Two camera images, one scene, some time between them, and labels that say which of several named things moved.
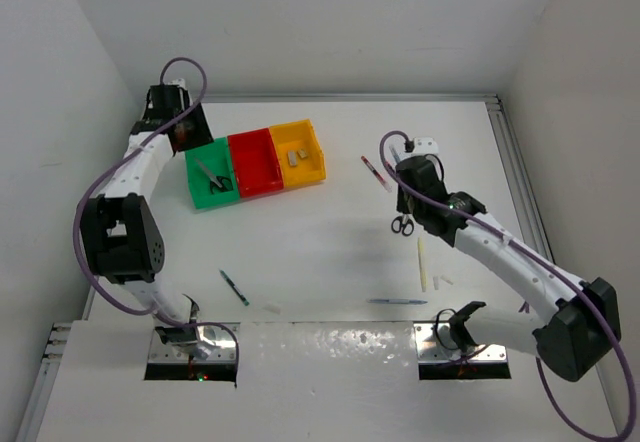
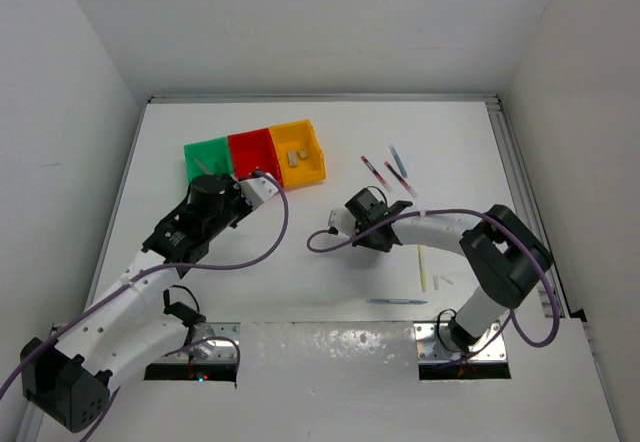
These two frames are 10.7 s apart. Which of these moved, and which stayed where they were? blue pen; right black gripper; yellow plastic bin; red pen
Moved: right black gripper
Stayed: blue pen; red pen; yellow plastic bin
